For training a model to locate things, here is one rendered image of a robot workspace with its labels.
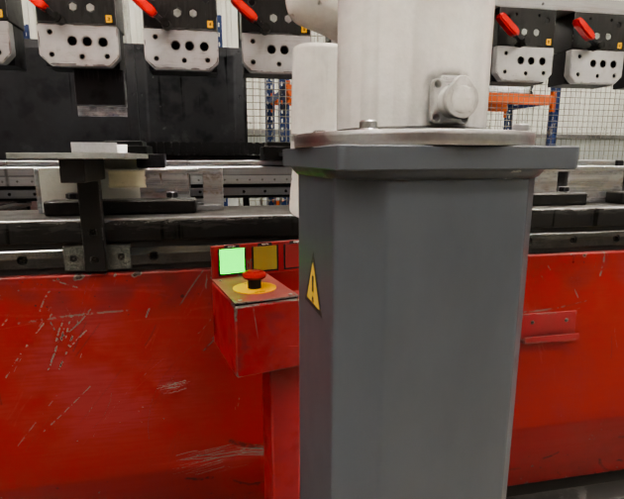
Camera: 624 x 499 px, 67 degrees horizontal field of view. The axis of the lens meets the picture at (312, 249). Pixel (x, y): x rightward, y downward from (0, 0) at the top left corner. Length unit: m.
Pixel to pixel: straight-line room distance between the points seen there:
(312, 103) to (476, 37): 0.38
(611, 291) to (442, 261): 1.08
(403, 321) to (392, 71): 0.17
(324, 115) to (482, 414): 0.48
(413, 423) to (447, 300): 0.09
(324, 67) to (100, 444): 0.88
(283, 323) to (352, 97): 0.45
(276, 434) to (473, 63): 0.69
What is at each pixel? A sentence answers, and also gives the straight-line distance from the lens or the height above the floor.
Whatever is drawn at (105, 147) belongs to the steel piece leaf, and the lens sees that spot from 1.04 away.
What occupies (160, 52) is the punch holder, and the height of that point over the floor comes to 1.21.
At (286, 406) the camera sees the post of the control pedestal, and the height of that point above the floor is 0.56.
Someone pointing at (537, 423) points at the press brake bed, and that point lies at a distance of 1.42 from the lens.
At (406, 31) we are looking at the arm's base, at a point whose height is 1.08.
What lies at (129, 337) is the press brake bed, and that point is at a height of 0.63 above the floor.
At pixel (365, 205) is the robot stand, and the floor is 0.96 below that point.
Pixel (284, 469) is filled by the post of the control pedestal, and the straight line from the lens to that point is 0.93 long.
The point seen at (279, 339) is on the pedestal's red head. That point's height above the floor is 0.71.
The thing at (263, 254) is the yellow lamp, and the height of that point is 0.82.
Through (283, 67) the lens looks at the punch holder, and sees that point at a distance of 1.10.
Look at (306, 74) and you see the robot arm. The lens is 0.73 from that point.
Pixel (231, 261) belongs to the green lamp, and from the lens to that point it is 0.85.
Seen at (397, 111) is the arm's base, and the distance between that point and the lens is 0.35.
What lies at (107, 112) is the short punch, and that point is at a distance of 1.15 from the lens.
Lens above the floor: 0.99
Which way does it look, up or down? 11 degrees down
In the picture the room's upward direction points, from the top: straight up
